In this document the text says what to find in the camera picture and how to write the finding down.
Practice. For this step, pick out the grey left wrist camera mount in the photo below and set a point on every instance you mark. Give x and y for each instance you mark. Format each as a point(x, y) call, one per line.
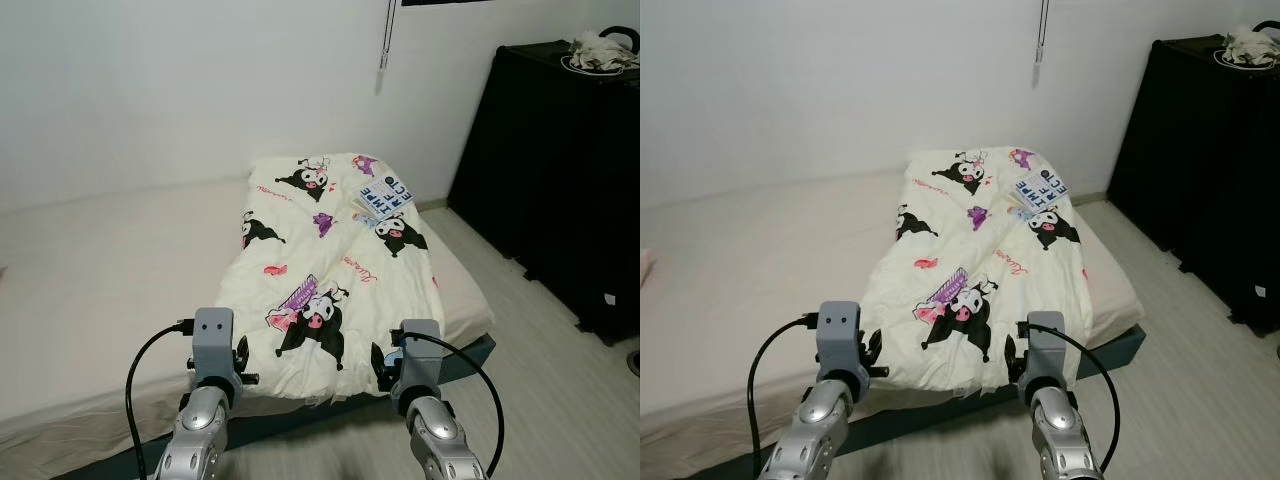
point(212, 345)
point(840, 338)

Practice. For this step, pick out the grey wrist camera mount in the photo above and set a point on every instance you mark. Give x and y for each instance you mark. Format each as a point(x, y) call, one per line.
point(418, 360)
point(212, 345)
point(840, 338)
point(1047, 350)

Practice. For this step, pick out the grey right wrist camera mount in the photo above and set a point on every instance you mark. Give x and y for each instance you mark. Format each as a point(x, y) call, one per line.
point(1047, 350)
point(418, 360)

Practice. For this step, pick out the black low cabinet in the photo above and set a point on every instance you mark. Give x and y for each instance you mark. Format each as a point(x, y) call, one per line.
point(560, 180)
point(1210, 170)

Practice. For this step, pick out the beige sheeted mattress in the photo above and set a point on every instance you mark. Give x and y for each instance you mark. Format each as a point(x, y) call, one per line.
point(760, 270)
point(120, 280)

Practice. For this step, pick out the cream cartoon print blanket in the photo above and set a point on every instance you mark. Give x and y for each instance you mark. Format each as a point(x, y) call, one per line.
point(970, 255)
point(320, 260)

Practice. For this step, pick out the black wall frame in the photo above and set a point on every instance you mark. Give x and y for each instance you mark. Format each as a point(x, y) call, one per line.
point(450, 2)

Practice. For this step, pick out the white plush item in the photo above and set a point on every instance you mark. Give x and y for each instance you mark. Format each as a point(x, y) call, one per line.
point(1250, 45)
point(600, 52)

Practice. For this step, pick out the black headphones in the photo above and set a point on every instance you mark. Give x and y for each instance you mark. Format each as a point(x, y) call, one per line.
point(1268, 26)
point(625, 32)

